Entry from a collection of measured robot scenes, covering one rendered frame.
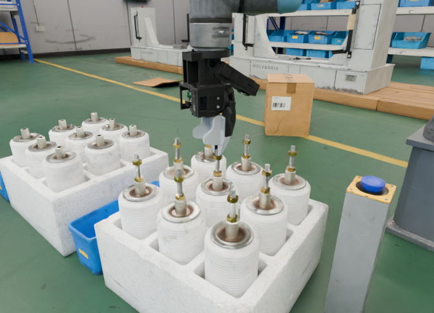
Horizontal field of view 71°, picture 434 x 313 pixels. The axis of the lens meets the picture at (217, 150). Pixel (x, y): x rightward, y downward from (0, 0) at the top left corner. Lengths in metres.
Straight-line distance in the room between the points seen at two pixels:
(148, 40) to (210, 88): 4.39
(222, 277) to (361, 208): 0.27
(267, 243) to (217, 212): 0.12
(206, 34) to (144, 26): 4.44
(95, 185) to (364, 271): 0.68
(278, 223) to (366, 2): 2.23
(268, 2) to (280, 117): 1.20
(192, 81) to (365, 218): 0.39
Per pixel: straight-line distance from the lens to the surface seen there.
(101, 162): 0.94
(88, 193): 0.91
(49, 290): 0.89
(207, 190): 0.66
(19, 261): 1.01
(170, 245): 0.60
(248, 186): 0.74
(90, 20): 6.99
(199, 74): 0.56
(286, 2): 0.57
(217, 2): 0.55
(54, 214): 0.89
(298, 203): 0.70
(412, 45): 5.22
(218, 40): 0.55
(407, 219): 1.06
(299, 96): 1.70
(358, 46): 2.66
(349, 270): 0.68
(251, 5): 0.56
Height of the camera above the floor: 0.59
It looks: 23 degrees down
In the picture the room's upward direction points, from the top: straight up
